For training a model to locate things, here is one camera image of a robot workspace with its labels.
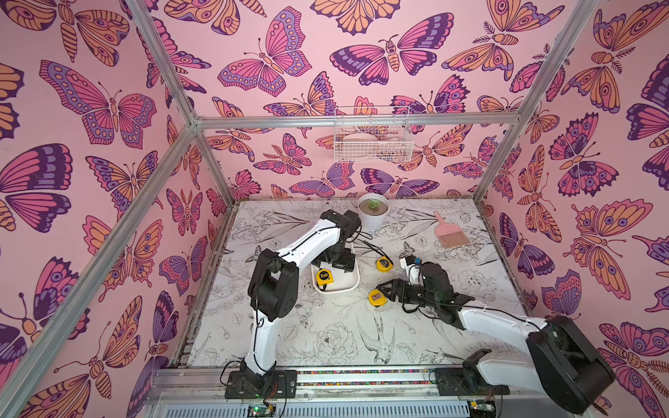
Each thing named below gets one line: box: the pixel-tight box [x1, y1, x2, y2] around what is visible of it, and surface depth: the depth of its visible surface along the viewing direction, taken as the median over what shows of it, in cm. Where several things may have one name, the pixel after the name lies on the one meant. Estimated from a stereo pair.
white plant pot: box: [357, 192, 391, 231], surface depth 108 cm
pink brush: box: [433, 210, 471, 250], surface depth 109 cm
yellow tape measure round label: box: [375, 256, 395, 273], surface depth 99 cm
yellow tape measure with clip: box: [368, 289, 388, 307], surface depth 90 cm
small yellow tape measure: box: [315, 268, 335, 290], surface depth 95 cm
